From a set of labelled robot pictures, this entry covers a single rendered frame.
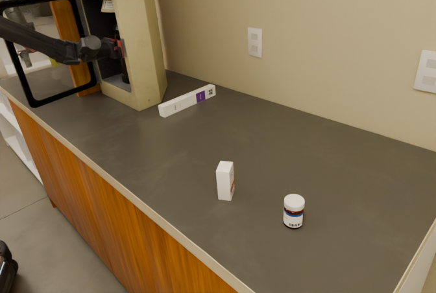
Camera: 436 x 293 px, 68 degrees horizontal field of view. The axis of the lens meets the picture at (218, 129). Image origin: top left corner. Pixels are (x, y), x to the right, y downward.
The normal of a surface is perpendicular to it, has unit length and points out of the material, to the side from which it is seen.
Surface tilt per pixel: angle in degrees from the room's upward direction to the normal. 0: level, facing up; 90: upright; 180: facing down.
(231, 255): 0
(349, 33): 90
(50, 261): 0
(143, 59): 90
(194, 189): 0
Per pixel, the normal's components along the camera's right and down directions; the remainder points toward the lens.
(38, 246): -0.07, -0.87
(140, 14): 0.70, 0.30
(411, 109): -0.71, 0.38
